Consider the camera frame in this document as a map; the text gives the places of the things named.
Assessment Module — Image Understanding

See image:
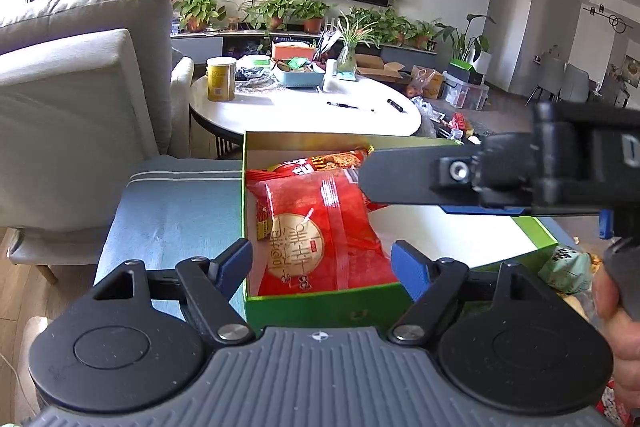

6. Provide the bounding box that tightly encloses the black pendant lamp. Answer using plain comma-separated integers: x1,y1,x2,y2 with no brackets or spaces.
582,4,631,32

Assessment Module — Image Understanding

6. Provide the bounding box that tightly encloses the orange box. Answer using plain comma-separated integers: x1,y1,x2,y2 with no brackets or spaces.
271,41,317,62

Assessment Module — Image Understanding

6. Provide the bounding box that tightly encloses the grey dining chair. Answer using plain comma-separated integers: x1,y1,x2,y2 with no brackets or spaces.
560,64,601,102
527,57,566,102

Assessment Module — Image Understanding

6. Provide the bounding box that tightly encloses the blue plastic basket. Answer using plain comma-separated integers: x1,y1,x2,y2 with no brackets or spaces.
271,61,327,88

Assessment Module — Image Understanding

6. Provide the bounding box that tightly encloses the open cardboard box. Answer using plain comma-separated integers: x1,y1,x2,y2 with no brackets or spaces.
354,53,406,82

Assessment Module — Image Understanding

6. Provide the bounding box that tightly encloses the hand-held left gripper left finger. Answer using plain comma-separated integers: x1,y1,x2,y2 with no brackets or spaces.
92,238,257,347

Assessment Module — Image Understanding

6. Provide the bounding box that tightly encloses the blue striped cushion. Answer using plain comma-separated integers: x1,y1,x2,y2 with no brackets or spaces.
94,156,247,323

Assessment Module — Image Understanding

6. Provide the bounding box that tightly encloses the tall plant in white planter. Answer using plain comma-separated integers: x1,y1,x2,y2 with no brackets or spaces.
435,13,496,75

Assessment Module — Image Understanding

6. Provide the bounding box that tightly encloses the grey sofa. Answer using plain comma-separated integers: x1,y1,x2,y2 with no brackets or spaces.
0,0,195,283

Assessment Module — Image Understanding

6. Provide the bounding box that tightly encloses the potted green plant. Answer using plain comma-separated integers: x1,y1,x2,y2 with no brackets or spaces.
175,0,227,32
256,0,296,32
292,0,329,34
372,9,413,46
412,21,438,50

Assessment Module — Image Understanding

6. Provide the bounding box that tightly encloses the clear storage box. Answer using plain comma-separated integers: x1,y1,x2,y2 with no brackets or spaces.
442,72,490,110

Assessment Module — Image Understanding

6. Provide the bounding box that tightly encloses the red round-print snack packet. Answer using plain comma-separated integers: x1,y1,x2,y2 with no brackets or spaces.
245,171,401,298

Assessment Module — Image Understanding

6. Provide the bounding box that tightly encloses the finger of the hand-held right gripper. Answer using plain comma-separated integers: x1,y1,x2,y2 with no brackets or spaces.
359,146,483,208

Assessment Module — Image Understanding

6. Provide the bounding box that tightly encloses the yellow can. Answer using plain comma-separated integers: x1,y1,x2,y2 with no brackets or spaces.
206,57,237,102

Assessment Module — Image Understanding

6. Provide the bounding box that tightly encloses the black pen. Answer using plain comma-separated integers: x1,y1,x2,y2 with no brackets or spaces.
327,101,376,113

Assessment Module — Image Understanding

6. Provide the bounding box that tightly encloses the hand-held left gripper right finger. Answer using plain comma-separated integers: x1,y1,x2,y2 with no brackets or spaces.
387,241,551,348

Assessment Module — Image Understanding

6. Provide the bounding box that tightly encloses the grey television cabinet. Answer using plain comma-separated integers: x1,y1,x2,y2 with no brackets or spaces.
170,27,436,58

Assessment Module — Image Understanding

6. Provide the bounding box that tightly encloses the glass vase with spider plant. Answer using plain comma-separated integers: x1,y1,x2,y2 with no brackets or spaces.
336,14,381,82

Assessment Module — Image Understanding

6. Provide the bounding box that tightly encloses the green cardboard box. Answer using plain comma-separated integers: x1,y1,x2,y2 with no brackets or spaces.
242,131,558,333

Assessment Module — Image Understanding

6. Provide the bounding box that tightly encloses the white oval table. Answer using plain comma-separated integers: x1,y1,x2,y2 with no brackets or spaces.
189,72,422,158

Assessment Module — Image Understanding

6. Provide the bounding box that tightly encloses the green-lidded black box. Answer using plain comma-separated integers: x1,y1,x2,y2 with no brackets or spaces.
448,59,485,85

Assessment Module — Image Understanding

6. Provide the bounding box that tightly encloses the white plastic bag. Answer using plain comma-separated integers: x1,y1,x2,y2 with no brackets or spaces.
412,99,441,138

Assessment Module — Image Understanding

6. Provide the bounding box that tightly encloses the green snack packet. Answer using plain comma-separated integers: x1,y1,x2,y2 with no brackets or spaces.
537,244,593,295

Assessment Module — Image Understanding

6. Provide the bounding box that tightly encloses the pile of dark wrappers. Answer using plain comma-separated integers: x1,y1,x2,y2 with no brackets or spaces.
235,66,275,82

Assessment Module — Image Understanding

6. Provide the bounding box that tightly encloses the red noodle-print snack packet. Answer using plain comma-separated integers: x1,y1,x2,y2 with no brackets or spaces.
247,148,374,182

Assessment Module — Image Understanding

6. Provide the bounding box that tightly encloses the person's right hand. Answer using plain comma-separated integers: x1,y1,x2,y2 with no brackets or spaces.
593,263,640,408

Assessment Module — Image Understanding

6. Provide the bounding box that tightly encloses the framed wall picture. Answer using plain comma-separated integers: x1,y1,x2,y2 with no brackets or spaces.
620,54,640,88

